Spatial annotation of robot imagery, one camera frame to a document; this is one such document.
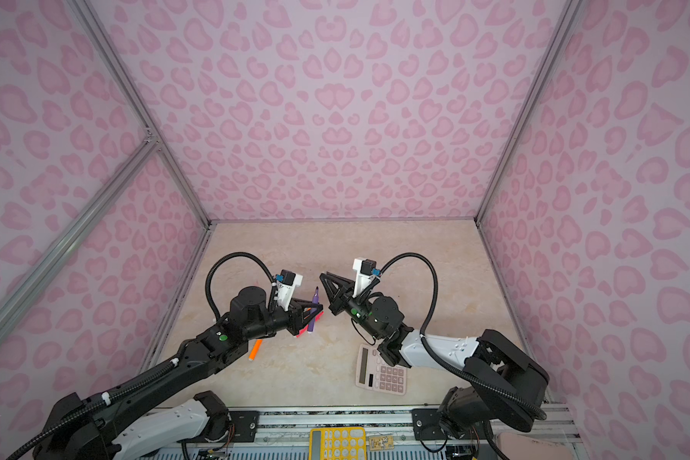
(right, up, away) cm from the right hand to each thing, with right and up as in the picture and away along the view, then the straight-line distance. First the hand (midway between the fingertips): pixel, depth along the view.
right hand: (322, 276), depth 71 cm
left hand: (0, -7, +3) cm, 8 cm away
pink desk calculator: (+13, -28, +10) cm, 32 cm away
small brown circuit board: (+14, -41, 0) cm, 43 cm away
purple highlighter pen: (-2, -9, +3) cm, 10 cm away
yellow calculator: (+5, -41, 0) cm, 41 cm away
